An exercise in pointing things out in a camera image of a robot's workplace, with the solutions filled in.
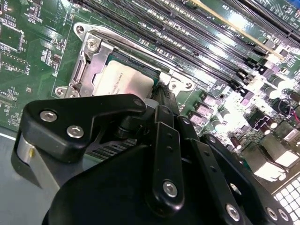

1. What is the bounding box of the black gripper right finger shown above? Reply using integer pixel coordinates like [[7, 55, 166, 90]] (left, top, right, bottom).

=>
[[165, 86, 294, 225]]

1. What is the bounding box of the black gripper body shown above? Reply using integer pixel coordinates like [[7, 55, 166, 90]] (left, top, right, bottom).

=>
[[41, 143, 225, 225]]

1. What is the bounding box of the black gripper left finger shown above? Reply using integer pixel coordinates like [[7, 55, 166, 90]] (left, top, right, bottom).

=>
[[20, 85, 186, 215]]

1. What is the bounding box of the metal socket cover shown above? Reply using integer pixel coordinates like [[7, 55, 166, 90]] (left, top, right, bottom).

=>
[[79, 37, 174, 98]]

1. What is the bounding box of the silver CPU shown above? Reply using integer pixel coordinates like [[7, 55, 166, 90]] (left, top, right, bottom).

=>
[[93, 50, 162, 100]]

